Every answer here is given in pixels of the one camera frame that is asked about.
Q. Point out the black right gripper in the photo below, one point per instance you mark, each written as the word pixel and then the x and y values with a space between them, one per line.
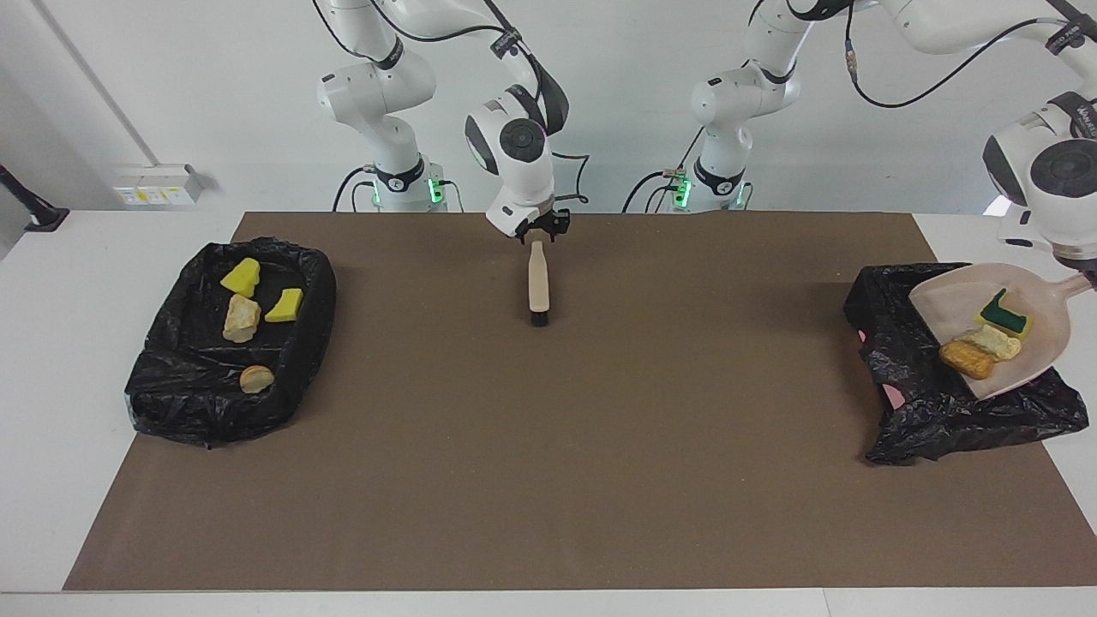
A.
pixel 553 221

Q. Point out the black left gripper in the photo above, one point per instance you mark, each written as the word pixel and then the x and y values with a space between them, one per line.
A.
pixel 1091 272

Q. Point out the beige hand brush black bristles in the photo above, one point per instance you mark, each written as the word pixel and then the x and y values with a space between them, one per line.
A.
pixel 538 283

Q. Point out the yellow sponge with green pad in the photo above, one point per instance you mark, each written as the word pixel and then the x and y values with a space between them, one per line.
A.
pixel 1004 314

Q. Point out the beige plastic dustpan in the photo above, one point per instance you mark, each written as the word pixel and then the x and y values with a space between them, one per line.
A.
pixel 951 300

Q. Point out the brown fried croquette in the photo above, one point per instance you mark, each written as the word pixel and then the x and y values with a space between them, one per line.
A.
pixel 967 360

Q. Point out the small yellow sponge piece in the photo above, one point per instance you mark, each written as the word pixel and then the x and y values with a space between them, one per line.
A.
pixel 284 306

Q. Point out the large yellow sponge piece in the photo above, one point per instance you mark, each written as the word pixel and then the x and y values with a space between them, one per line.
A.
pixel 241 278

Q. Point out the tan bread slice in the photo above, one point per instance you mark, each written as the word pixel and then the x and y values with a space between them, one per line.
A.
pixel 242 319

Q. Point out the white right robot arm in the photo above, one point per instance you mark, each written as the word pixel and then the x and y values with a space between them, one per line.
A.
pixel 514 146

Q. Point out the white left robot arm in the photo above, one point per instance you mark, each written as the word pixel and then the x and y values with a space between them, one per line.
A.
pixel 746 94

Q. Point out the pink bin with black bag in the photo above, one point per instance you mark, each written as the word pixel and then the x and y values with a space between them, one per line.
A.
pixel 943 428

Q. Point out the brown table mat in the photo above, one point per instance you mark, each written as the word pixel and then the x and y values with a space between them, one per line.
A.
pixel 428 514

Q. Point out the round tan bread bun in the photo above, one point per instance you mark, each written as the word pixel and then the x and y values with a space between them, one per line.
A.
pixel 256 379

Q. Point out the black stand foot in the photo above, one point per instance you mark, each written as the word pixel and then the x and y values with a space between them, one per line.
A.
pixel 43 218

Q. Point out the white wall socket box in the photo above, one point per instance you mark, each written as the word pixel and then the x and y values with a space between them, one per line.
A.
pixel 158 184

